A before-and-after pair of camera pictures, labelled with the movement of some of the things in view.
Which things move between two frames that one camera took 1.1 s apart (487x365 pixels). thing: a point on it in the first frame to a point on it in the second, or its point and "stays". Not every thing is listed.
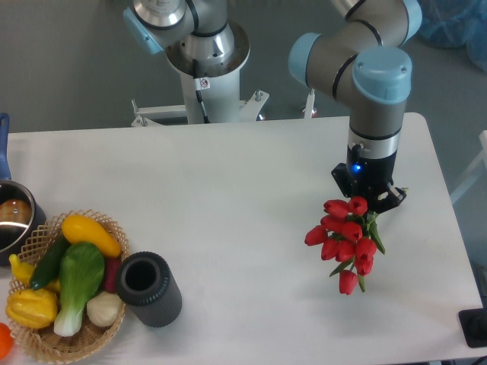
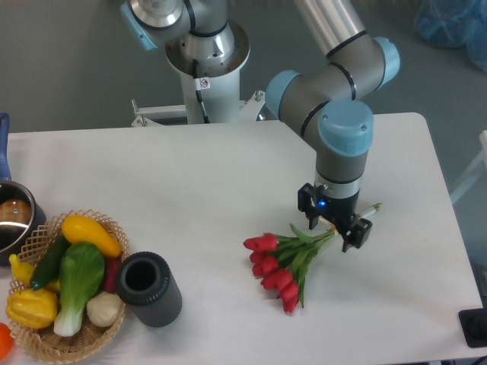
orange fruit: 6,341 stays
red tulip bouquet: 348,236 to 281,261
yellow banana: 23,271 stays
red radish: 111,268 stays
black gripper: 368,177 to 316,201
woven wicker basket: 68,297 stays
